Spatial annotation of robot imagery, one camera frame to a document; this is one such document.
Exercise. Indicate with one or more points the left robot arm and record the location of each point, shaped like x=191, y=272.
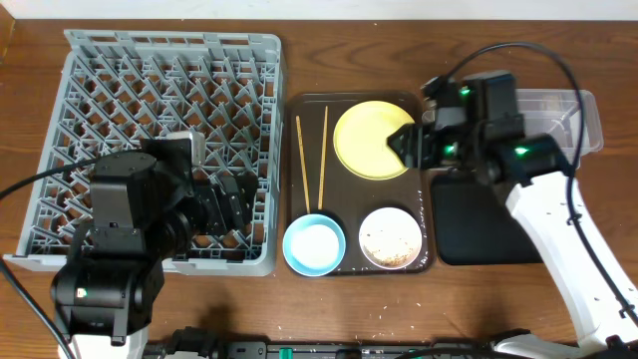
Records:
x=146, y=207

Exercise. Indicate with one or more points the white round bowl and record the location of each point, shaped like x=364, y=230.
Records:
x=390, y=238

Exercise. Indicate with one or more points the clear plastic bin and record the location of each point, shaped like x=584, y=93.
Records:
x=575, y=128

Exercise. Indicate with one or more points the wooden chopstick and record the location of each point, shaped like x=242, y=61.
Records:
x=302, y=164
x=323, y=159

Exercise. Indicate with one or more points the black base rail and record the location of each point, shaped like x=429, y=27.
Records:
x=262, y=350

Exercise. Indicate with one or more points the black plastic tray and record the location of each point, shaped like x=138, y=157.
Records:
x=472, y=228

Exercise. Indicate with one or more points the grey plastic dish rack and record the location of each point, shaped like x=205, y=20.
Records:
x=120, y=87

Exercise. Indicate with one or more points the light blue bowl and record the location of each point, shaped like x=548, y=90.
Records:
x=313, y=245

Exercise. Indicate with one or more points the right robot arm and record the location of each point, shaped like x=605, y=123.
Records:
x=537, y=185

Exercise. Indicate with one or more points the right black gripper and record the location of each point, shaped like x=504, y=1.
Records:
x=425, y=147

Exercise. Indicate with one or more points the dark brown serving tray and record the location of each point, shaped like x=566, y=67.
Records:
x=347, y=198

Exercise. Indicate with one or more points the yellow round plate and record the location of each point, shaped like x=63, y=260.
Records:
x=360, y=140

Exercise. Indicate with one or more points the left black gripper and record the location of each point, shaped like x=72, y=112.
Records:
x=219, y=208

